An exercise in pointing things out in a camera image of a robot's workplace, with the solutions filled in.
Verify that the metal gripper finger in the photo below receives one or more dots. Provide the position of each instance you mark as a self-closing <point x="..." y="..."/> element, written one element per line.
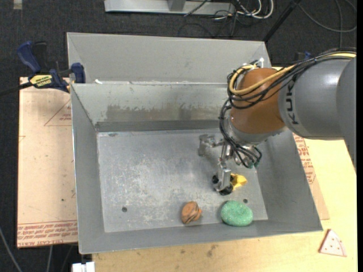
<point x="224" y="178"/>
<point x="204" y="144"/>

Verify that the yellow toy truck black wheels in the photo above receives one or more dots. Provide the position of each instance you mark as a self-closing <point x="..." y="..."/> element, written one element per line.
<point x="240" y="180"/>

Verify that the green round sponge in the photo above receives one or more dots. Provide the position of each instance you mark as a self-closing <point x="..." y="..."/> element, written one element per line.
<point x="236" y="213"/>

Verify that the orange-brown striped toy ball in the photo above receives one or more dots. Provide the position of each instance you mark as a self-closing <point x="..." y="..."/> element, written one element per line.
<point x="190" y="212"/>

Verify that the grey metal bin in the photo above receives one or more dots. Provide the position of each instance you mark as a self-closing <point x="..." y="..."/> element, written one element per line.
<point x="147" y="174"/>

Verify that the pink triangular sanding sheet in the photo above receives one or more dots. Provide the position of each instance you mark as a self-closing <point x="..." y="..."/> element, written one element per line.
<point x="332" y="244"/>

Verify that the brown cardboard board red print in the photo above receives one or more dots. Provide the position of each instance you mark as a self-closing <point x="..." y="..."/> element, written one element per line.
<point x="45" y="163"/>

